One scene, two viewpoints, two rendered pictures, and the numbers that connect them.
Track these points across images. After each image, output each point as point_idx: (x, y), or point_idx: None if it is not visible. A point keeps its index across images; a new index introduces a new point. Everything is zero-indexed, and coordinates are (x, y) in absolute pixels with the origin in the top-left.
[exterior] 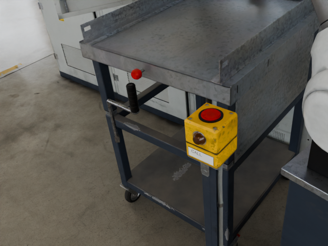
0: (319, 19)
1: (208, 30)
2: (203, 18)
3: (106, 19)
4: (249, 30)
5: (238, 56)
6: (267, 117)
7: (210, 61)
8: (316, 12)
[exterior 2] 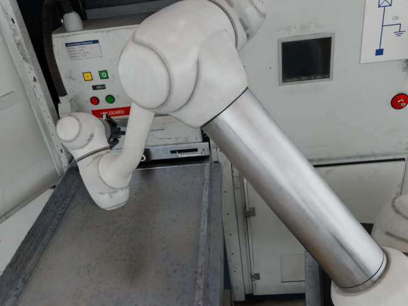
0: (338, 283)
1: (135, 237)
2: (115, 219)
3: (5, 276)
4: (175, 222)
5: (205, 275)
6: (221, 292)
7: (171, 285)
8: (331, 277)
